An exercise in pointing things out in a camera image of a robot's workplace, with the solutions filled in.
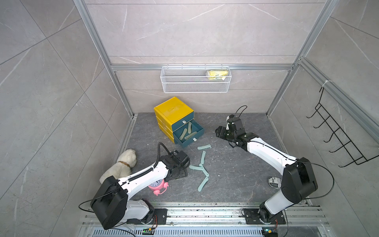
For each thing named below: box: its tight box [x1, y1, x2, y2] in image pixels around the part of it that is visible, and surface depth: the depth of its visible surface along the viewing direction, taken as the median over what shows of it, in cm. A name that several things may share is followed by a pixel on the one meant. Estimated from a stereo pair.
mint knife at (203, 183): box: [197, 176, 209, 192], surface depth 85 cm
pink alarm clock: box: [147, 178, 170, 197], surface depth 83 cm
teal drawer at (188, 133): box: [172, 119, 205, 148], surface depth 99 cm
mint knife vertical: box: [200, 150, 206, 165], surface depth 97 cm
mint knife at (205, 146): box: [197, 144, 212, 151], surface depth 103 cm
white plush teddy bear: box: [99, 149, 137, 184], surface depth 86 cm
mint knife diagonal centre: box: [198, 162, 210, 177], surface depth 90 cm
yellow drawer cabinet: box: [153, 96, 205, 147], surface depth 95 cm
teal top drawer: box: [171, 110, 195, 132], surface depth 90 cm
